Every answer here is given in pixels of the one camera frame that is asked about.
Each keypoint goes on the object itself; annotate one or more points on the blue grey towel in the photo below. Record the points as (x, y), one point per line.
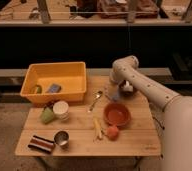
(114, 97)

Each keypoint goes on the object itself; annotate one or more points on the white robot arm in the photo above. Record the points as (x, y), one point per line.
(177, 136)

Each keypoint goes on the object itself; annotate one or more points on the yellow plastic tray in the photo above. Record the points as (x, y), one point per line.
(71, 76)

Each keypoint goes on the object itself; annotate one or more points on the green yellow item in tray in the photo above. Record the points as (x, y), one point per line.
(37, 89)

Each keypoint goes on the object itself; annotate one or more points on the metal spoon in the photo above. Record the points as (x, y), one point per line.
(98, 95)

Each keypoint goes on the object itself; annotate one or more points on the white dish brush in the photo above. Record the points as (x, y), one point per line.
(127, 87)

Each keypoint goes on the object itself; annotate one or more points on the orange red bowl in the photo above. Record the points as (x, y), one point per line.
(116, 114)

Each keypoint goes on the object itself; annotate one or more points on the wooden folding table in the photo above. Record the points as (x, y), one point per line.
(138, 138)

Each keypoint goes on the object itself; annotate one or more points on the dark brown bowl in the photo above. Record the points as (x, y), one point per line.
(124, 93)

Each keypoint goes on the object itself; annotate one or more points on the blue sponge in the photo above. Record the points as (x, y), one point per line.
(54, 88)

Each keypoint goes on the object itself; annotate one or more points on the white paper cup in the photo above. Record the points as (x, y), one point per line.
(61, 109)

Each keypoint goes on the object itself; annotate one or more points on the orange fruit toy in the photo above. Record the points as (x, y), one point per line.
(112, 132)

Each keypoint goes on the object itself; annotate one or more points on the green cup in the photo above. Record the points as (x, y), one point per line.
(47, 116)

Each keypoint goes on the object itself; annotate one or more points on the steel cup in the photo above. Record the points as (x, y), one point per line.
(61, 139)

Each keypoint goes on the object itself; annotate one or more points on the background workbench shelf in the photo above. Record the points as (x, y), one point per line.
(96, 12)

